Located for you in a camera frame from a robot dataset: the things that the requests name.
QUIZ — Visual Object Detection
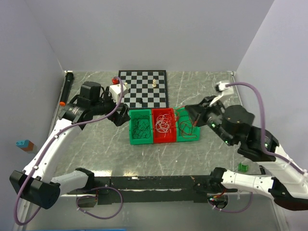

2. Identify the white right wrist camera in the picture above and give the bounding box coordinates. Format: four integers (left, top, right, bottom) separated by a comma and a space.
209, 81, 234, 106

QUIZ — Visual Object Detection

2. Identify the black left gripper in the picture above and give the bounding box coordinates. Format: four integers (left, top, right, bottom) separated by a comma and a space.
91, 87, 130, 126

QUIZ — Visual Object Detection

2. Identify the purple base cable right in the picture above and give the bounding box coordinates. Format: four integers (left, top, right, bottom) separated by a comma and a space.
208, 192, 253, 214

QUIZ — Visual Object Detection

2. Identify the blue orange block tool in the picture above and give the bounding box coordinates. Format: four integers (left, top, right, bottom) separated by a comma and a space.
16, 140, 37, 154

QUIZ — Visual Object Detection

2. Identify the white wire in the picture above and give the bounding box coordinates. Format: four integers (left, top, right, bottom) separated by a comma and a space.
154, 113, 175, 139

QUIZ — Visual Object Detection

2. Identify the green bin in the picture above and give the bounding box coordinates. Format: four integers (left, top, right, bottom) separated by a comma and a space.
174, 106, 200, 142
129, 109, 153, 145

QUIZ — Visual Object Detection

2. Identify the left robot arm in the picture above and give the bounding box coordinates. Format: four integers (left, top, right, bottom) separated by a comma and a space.
10, 81, 130, 209

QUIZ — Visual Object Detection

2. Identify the black and silver chessboard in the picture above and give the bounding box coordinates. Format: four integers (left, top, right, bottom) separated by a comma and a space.
118, 70, 169, 109

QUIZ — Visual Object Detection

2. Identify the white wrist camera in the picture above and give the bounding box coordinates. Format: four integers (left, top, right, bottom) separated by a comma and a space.
209, 81, 234, 106
109, 77, 129, 103

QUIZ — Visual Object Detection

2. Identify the green bin left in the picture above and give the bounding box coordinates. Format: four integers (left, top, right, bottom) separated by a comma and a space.
129, 109, 153, 145

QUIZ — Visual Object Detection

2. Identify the red plastic bin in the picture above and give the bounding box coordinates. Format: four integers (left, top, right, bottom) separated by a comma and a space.
151, 108, 177, 143

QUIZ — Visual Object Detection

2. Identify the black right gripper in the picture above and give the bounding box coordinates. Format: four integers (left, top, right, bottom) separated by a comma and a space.
183, 94, 232, 144

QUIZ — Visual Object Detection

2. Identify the small green clip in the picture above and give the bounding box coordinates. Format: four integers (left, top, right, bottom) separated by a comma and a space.
238, 163, 249, 173

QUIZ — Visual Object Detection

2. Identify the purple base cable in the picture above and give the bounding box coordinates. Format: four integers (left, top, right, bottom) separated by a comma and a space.
208, 192, 253, 214
76, 186, 123, 220

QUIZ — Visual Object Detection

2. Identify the green bin right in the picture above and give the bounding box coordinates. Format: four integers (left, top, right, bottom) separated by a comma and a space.
174, 106, 200, 142

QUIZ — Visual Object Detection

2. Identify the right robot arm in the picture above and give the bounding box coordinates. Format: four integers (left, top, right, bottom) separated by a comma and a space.
185, 96, 308, 211

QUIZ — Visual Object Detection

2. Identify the black wire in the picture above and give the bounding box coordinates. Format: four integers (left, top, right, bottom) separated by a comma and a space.
131, 114, 152, 140

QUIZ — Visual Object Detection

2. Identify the cream chess piece right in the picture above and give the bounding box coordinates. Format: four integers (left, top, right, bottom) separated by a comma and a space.
152, 78, 156, 88

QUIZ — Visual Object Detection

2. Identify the black marker orange cap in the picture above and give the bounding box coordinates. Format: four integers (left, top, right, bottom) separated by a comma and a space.
59, 72, 74, 107

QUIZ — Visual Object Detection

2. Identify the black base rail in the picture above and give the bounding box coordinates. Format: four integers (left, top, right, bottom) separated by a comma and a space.
66, 175, 239, 205

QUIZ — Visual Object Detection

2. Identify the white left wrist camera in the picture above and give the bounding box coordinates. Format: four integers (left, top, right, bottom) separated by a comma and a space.
109, 77, 129, 103

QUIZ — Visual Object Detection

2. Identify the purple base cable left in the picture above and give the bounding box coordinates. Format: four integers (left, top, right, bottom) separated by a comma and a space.
76, 186, 123, 220

